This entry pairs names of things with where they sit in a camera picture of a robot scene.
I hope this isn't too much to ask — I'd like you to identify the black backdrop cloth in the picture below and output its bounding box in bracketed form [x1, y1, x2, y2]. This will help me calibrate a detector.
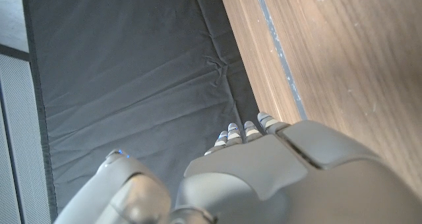
[20, 0, 264, 215]

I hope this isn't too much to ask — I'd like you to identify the grey tape outline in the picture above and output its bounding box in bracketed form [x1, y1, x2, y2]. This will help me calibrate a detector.
[253, 0, 308, 121]

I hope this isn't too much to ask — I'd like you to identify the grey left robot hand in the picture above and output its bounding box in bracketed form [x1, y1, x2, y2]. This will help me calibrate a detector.
[54, 111, 422, 224]

